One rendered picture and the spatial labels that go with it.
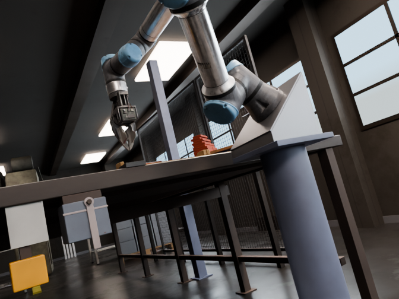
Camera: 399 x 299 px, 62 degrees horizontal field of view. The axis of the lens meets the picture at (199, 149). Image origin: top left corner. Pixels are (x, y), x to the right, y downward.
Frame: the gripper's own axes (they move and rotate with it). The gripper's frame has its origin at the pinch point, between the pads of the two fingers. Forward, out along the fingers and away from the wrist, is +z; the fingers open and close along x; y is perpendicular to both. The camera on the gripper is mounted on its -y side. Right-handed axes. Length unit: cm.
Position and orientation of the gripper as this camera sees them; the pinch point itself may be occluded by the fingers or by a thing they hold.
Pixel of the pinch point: (127, 147)
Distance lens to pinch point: 126.7
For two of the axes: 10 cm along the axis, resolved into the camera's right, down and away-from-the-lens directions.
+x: 8.2, -1.3, 5.5
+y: 5.1, -2.5, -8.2
